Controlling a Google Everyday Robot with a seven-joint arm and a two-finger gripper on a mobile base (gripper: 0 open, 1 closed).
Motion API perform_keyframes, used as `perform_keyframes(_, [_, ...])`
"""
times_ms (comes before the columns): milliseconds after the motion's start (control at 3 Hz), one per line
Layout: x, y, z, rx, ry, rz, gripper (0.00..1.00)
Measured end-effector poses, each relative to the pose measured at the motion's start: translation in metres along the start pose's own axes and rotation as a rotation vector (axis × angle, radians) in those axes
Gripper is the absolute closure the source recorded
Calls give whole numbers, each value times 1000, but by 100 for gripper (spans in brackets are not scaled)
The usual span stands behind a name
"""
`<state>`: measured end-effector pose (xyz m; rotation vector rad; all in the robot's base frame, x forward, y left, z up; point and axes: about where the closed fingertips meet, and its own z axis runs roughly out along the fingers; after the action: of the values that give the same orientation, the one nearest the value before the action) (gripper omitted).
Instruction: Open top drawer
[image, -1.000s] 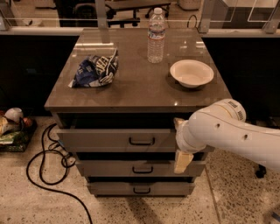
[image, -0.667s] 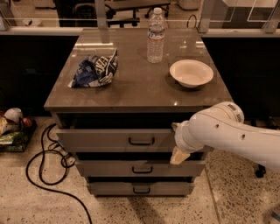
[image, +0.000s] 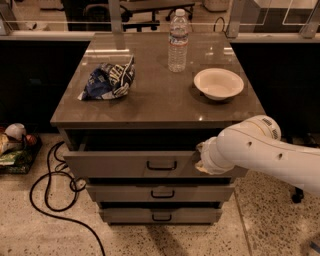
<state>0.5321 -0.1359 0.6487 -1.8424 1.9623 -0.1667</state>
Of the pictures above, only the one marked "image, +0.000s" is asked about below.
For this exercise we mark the black stand leg with wheel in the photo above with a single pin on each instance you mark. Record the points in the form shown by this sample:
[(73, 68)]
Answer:
[(297, 196)]

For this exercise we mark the pile of toys on tray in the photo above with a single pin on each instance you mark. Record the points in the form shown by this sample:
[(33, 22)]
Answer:
[(18, 149)]

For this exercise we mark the grey top drawer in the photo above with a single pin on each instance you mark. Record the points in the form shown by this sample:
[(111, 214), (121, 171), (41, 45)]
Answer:
[(134, 164)]

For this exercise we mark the grey drawer cabinet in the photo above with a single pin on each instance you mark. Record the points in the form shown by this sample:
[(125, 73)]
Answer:
[(163, 111)]

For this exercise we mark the grey middle drawer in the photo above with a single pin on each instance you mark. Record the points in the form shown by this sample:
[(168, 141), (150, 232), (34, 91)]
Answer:
[(160, 193)]

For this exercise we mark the grey drawer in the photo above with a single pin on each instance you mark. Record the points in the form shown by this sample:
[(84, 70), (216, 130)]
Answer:
[(134, 164), (160, 216), (160, 193)]

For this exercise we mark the white bowl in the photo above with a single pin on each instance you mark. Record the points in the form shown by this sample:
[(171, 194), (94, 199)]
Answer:
[(218, 84)]

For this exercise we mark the grey bottom drawer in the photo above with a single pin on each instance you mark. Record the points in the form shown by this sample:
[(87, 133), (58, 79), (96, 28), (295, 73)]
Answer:
[(160, 216)]

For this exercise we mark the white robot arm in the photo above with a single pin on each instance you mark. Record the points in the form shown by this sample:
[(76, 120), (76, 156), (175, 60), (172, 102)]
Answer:
[(255, 144)]

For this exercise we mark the foam-covered gripper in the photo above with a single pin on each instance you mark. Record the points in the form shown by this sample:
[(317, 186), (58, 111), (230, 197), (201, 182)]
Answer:
[(209, 156)]

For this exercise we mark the blue white chip bag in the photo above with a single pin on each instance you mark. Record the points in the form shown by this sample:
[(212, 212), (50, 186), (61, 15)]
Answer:
[(109, 81)]

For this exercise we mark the clear plastic water bottle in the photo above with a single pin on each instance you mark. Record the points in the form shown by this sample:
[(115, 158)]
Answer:
[(178, 42)]

